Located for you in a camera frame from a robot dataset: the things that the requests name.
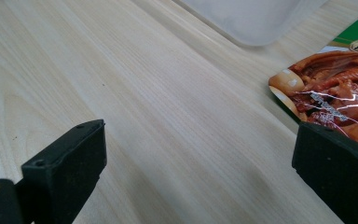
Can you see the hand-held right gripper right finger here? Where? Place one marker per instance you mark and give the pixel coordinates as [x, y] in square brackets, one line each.
[338, 174]

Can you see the green meat food packet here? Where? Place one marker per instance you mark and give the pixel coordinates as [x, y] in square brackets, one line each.
[338, 81]

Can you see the clear plastic container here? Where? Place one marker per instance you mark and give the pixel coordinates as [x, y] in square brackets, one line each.
[251, 21]

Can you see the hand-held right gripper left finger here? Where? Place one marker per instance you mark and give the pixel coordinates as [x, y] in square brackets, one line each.
[65, 168]

